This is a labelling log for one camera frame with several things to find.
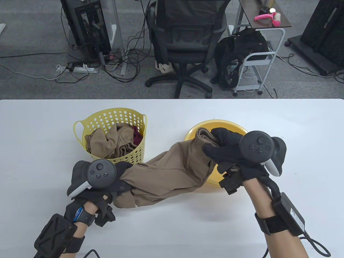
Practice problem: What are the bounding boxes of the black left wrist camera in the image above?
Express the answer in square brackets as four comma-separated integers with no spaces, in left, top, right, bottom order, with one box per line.
[94,206,116,227]

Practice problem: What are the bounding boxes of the person's left forearm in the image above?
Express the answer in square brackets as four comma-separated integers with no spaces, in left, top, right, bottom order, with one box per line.
[60,200,98,258]

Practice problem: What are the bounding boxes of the person's right forearm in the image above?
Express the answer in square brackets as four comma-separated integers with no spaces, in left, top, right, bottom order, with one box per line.
[243,179,309,258]

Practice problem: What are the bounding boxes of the person's left hand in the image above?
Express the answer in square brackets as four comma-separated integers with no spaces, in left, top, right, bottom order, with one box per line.
[70,161,133,215]

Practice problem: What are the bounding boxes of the black left forearm mount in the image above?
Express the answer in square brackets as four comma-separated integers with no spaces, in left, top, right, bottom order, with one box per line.
[34,214,86,258]

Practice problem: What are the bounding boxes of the black mesh office chair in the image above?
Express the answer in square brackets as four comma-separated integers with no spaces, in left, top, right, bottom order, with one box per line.
[145,0,232,99]

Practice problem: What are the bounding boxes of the black right forearm strap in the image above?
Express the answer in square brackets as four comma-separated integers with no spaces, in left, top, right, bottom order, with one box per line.
[255,214,286,235]

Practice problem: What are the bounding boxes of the black open computer tower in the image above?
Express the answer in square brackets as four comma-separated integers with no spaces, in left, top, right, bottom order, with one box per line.
[60,0,112,63]

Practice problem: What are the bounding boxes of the white power strip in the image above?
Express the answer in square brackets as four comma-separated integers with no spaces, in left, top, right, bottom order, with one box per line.
[56,64,98,73]

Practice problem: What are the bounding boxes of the black hand controller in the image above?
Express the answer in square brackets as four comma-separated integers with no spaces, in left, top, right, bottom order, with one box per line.
[67,159,117,198]
[239,131,287,177]

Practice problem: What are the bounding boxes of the black backpack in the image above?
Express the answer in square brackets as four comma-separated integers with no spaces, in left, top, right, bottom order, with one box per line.
[210,27,269,89]

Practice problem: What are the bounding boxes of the maroon shorts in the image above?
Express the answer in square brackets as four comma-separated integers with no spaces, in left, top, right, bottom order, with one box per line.
[132,126,143,147]

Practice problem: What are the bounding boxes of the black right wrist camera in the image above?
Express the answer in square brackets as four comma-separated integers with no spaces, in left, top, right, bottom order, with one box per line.
[219,172,243,195]

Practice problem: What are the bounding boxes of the black right forearm box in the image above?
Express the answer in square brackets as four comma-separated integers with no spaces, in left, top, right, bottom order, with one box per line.
[272,192,306,237]

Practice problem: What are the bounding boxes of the white shoe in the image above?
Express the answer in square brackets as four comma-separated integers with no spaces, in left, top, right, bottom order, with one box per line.
[155,60,174,73]

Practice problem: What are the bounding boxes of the white rolling cart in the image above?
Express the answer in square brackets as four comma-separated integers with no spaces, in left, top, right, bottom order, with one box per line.
[228,0,292,96]

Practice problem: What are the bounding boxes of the yellow plastic basin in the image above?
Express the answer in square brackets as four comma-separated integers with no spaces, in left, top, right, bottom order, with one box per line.
[184,119,249,188]

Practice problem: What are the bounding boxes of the black floor cable bundle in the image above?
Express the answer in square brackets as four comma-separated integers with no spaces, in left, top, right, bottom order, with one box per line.
[102,0,157,83]

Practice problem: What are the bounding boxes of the black right controller tether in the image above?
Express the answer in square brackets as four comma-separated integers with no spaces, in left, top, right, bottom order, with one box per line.
[259,175,282,202]

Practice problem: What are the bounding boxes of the metal desk leg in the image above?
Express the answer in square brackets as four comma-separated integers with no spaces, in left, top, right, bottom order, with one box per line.
[112,0,127,78]

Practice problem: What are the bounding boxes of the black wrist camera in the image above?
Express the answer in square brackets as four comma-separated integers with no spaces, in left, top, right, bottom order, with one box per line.
[94,206,116,227]
[219,172,243,195]

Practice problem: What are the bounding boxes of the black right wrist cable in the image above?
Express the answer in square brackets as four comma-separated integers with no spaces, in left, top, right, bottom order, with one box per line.
[300,231,331,257]

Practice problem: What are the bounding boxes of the yellow perforated plastic basket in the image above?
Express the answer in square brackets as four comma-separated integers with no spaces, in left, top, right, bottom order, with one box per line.
[73,108,148,164]

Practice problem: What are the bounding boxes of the white floor cable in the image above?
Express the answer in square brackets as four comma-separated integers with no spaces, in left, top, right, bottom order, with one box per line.
[0,63,65,80]

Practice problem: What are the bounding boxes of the pink plastic tool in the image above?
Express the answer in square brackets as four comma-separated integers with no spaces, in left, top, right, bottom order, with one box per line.
[255,12,281,26]

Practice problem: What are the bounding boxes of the black wheeled stand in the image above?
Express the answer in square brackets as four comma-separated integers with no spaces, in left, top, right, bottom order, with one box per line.
[285,0,344,76]

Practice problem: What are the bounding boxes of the black left wrist band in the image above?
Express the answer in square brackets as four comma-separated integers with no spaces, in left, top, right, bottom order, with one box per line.
[73,206,96,225]

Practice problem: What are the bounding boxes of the person's right hand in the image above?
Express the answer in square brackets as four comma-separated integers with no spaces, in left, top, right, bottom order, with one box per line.
[202,128,270,186]

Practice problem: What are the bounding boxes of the grey floor cable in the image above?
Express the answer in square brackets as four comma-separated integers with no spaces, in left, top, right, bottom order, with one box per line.
[277,53,344,84]

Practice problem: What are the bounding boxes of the tan shorts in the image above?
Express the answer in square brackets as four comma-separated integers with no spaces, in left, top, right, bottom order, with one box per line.
[113,128,219,209]
[85,123,141,159]

